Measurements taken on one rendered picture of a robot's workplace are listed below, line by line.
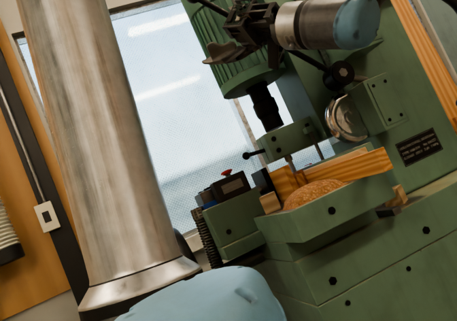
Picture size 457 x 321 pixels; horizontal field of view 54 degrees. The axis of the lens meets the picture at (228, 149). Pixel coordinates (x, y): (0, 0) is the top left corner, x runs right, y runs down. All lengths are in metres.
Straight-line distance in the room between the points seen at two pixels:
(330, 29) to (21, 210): 1.81
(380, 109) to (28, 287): 1.77
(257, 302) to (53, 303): 1.99
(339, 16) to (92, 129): 0.46
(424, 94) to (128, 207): 0.89
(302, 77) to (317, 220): 0.43
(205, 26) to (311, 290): 0.66
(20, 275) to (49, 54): 1.80
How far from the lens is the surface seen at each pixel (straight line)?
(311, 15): 0.82
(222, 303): 0.34
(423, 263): 1.01
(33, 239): 2.29
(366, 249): 0.94
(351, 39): 0.79
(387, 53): 1.21
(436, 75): 3.05
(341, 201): 0.84
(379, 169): 0.80
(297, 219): 0.80
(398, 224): 0.98
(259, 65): 1.07
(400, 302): 0.99
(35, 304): 2.30
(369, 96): 1.03
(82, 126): 0.54
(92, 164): 0.52
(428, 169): 1.18
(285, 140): 1.10
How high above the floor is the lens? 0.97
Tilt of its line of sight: 5 degrees up
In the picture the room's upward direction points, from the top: 24 degrees counter-clockwise
